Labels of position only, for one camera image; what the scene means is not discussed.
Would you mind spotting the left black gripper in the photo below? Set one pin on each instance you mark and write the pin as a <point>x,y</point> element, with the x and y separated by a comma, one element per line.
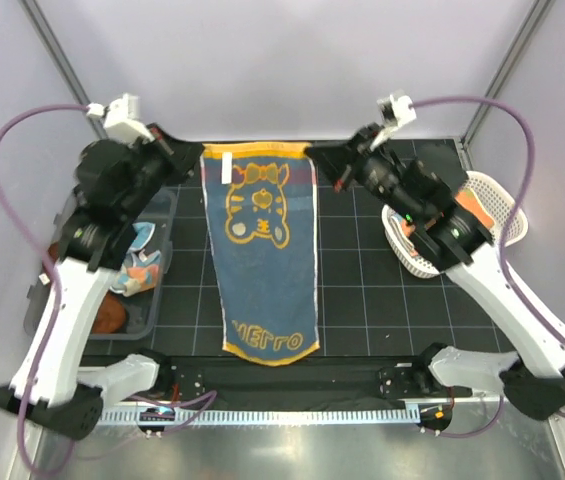
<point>181,156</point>

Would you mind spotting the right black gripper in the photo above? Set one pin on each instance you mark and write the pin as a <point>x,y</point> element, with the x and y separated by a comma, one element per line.
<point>339,160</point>

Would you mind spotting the yellow blue patterned towel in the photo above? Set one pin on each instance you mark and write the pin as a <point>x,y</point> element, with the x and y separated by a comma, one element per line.
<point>261,209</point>

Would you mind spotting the orange polka dot towel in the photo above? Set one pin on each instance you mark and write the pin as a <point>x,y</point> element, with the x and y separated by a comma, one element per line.
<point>469,200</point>

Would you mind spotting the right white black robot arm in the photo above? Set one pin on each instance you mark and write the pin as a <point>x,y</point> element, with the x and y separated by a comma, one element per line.
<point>454,233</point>

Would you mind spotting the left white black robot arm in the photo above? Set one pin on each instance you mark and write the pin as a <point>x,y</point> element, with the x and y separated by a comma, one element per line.
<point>115,182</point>

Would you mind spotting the light blue orange towel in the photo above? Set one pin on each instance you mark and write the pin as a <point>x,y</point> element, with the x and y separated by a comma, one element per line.
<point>141,266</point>

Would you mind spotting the black grid mat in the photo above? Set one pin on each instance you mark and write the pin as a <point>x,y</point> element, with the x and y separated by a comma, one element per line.
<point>369,304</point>

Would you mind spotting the clear plastic bin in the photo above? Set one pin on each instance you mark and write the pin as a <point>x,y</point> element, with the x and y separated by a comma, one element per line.
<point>141,309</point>

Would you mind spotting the dark brown towel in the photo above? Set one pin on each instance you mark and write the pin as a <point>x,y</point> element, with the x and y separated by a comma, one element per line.
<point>111,315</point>

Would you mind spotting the white perforated plastic basket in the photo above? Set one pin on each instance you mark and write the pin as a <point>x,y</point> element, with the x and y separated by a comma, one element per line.
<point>497,201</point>

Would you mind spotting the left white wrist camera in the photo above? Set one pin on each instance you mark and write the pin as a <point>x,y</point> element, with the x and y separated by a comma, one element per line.
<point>121,119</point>

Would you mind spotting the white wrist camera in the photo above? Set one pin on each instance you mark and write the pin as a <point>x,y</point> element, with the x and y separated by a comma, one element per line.
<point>121,119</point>
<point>397,112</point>

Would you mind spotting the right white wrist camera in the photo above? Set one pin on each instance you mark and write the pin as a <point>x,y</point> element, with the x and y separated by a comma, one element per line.
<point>397,112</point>

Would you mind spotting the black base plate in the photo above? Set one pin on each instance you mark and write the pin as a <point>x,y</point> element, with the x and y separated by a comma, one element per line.
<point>313,384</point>

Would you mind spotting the slotted cable duct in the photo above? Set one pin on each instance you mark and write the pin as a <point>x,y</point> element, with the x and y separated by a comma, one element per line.
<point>143,415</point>

